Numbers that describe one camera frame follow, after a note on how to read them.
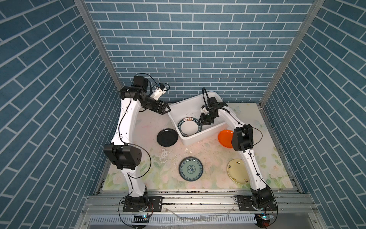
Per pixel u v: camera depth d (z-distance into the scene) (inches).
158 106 26.7
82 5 27.6
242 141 26.7
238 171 33.7
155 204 29.0
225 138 38.7
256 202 25.8
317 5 27.9
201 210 28.7
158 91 27.8
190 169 33.8
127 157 18.9
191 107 41.9
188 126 41.6
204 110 39.1
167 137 39.0
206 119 37.5
